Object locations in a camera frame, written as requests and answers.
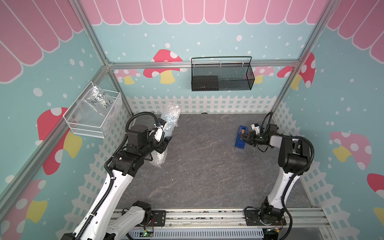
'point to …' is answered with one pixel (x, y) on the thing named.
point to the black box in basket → (205, 83)
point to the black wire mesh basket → (221, 73)
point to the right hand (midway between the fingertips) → (241, 136)
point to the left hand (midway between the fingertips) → (165, 136)
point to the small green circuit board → (148, 234)
